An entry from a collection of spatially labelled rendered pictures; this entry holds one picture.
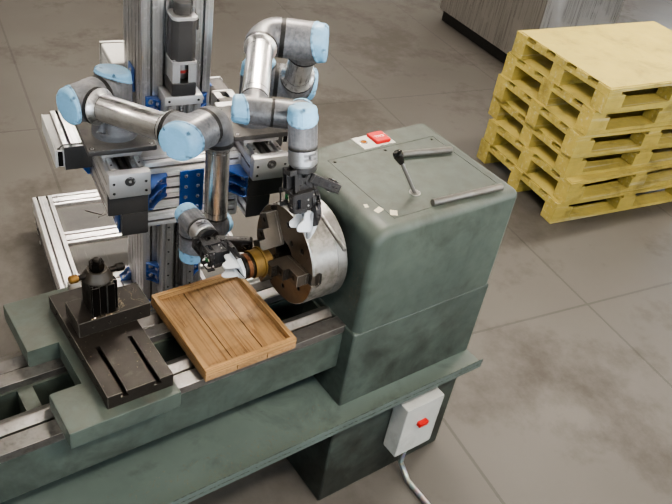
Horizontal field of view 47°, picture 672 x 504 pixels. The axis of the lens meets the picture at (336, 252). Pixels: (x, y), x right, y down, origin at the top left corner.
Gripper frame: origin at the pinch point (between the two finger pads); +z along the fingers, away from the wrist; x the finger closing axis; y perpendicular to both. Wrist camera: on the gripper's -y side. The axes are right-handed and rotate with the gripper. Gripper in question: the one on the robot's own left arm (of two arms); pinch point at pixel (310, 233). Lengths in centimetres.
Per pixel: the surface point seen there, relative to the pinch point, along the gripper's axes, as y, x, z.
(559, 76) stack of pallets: -265, -131, 19
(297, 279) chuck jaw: -1.0, -8.0, 17.7
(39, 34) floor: -63, -455, 26
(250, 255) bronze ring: 6.9, -20.7, 13.1
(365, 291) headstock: -21.2, -1.9, 25.3
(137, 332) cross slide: 42, -22, 27
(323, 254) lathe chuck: -9.1, -6.6, 11.5
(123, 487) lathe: 54, -17, 73
